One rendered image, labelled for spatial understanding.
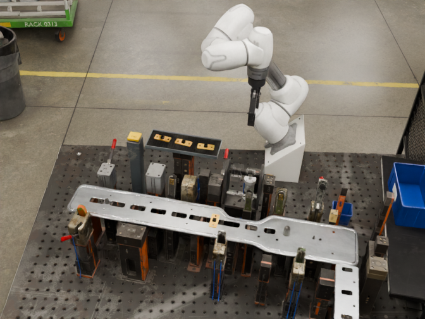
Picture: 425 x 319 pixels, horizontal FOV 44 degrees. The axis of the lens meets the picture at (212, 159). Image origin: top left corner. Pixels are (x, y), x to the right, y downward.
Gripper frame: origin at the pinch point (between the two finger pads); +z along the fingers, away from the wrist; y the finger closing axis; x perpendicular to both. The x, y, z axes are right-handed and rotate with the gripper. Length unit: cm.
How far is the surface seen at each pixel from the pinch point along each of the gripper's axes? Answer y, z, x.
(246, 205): 13.0, 44.4, 2.6
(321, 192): 9.7, 31.2, 36.0
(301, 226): 19, 46, 30
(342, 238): 22, 46, 49
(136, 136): -8, 30, -59
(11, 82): -147, 110, -219
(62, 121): -150, 146, -180
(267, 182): 5.2, 34.6, 10.5
